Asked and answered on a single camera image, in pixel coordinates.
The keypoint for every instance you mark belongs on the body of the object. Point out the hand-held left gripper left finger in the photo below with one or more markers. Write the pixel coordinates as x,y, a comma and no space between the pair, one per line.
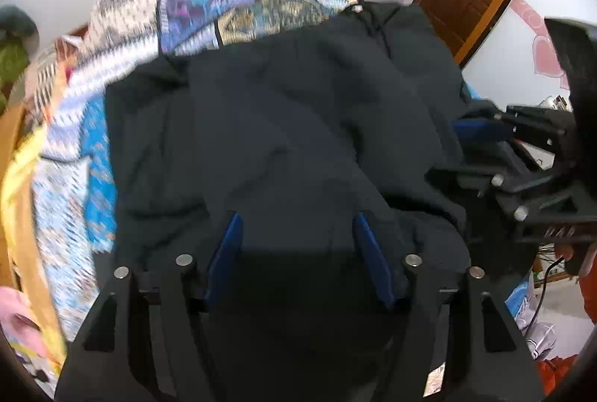
226,253

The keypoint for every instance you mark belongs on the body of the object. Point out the pink plush toy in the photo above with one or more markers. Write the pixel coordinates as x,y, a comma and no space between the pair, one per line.
18,318

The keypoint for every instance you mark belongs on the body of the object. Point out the person's orange sleeved forearm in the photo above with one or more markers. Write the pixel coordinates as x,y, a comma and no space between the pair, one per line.
590,290

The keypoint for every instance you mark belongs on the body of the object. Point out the black zip hoodie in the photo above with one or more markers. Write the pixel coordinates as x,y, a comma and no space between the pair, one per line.
289,127

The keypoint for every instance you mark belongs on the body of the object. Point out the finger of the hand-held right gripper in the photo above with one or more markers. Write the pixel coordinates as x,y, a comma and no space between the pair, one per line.
475,183
485,129

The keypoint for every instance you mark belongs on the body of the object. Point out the yellow printed blanket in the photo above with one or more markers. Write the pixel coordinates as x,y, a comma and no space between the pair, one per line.
18,171

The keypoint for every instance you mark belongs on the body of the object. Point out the person's right hand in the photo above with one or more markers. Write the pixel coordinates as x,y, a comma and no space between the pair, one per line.
566,252

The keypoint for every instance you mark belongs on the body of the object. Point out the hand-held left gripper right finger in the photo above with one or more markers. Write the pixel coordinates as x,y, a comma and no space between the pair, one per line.
373,257

